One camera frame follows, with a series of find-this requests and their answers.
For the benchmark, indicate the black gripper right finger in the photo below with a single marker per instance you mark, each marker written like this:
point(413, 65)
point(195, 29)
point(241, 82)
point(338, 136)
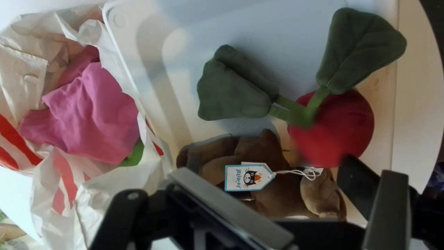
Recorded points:
point(387, 213)

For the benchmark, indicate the red radish plush green leaves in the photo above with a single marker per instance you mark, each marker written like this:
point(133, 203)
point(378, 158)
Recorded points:
point(342, 125)

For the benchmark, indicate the brown plush mushroom toy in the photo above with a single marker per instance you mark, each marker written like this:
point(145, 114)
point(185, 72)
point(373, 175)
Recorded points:
point(278, 194)

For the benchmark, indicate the white plastic basket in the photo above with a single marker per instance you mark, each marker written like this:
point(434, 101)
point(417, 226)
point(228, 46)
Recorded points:
point(259, 28)

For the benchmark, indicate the white plastic bag red rings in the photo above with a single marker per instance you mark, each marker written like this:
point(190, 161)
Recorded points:
point(29, 56)

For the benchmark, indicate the green apple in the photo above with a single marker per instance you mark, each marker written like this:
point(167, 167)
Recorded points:
point(134, 154)

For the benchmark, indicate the pink cloth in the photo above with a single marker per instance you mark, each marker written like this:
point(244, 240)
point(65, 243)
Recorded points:
point(88, 115)

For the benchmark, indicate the white paper toy tag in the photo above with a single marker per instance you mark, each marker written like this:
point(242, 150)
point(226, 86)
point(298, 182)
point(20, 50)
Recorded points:
point(248, 176)

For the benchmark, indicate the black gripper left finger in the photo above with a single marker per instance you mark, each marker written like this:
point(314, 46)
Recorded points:
point(231, 208)

